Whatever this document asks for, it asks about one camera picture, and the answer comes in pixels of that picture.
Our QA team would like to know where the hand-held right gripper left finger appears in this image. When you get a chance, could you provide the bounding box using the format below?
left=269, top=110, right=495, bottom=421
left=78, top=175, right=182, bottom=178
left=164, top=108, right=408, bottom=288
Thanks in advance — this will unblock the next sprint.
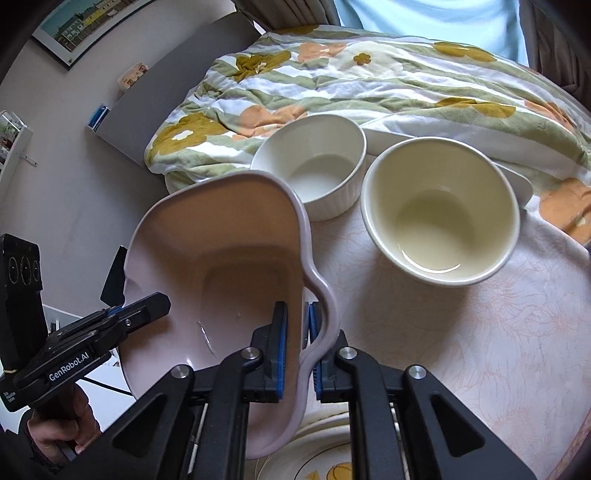
left=104, top=301, right=289, bottom=480

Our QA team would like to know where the framed houses picture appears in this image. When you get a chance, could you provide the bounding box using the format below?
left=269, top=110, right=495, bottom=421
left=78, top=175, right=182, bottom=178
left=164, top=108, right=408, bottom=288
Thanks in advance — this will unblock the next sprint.
left=32, top=0, right=158, bottom=70

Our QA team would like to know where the small cartoon box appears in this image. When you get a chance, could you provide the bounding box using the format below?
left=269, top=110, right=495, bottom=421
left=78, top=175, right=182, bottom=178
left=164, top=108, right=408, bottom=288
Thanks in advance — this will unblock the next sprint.
left=117, top=65, right=151, bottom=90

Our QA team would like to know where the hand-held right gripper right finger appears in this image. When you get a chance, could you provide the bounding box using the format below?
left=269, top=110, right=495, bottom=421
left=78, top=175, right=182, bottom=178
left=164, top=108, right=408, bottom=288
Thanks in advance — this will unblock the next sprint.
left=308, top=302, right=539, bottom=480

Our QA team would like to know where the light blue cloth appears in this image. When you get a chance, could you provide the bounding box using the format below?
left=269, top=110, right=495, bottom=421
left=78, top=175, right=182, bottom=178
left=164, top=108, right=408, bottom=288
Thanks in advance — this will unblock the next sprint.
left=332, top=0, right=529, bottom=65

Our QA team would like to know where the pink irregular bowl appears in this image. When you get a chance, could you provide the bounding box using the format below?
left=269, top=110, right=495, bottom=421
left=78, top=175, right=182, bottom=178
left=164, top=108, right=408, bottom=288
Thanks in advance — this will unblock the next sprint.
left=121, top=171, right=340, bottom=462

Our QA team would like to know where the small blue packet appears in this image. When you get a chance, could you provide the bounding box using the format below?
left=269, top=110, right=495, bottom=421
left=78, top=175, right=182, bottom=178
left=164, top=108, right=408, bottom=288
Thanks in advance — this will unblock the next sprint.
left=87, top=105, right=110, bottom=131

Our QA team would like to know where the brown curtain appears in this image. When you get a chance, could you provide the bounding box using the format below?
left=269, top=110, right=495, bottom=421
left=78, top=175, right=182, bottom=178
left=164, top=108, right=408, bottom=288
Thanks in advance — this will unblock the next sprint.
left=517, top=0, right=591, bottom=97
left=233, top=0, right=342, bottom=35

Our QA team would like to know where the person's left hand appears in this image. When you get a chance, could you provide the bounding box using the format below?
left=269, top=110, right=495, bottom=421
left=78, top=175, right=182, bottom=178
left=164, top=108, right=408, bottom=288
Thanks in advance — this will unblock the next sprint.
left=27, top=385, right=103, bottom=462

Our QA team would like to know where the floral green striped blanket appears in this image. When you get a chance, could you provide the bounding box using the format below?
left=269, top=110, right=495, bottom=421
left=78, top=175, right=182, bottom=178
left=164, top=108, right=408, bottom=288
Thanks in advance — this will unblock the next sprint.
left=145, top=25, right=591, bottom=232

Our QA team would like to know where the yellow bear print plate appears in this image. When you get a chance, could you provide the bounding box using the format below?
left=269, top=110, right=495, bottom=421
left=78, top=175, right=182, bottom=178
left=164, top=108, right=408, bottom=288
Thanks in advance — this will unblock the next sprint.
left=256, top=402, right=352, bottom=480

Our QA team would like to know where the white ribbed bowl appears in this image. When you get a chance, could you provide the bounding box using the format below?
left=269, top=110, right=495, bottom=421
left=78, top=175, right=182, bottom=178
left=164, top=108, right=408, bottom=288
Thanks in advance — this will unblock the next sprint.
left=250, top=114, right=368, bottom=221

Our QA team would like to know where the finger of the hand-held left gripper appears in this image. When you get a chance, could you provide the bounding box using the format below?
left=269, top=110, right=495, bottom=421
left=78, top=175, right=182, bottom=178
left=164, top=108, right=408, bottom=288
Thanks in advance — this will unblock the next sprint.
left=100, top=246, right=129, bottom=309
left=106, top=292, right=171, bottom=334

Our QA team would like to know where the cream round bowl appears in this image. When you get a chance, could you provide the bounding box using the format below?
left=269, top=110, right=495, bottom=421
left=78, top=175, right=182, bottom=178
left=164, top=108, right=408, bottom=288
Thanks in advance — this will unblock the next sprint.
left=361, top=137, right=521, bottom=288

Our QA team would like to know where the grey headboard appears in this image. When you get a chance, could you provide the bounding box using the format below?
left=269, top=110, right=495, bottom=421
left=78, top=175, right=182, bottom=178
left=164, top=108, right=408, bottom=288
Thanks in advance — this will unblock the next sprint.
left=85, top=11, right=264, bottom=171

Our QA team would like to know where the white wall shelf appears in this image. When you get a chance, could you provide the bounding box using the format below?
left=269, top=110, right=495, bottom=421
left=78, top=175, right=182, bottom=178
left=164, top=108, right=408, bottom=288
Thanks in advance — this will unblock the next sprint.
left=0, top=111, right=35, bottom=171

